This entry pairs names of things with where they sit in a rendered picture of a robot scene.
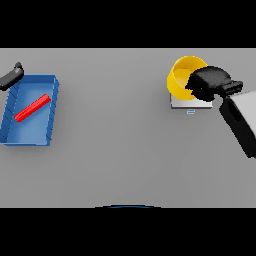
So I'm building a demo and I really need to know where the yellow bowl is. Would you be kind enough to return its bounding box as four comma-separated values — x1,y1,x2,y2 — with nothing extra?
166,55,209,101

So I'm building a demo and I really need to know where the blue tray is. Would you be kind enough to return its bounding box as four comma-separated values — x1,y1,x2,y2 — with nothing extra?
0,73,61,147

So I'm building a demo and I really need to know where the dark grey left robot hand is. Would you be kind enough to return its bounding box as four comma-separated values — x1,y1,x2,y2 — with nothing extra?
0,61,25,92

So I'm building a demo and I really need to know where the pale square measuring scale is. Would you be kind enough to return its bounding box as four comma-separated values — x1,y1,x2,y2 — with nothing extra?
169,92,214,116

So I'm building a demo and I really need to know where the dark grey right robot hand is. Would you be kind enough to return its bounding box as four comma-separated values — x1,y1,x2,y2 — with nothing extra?
184,65,244,103

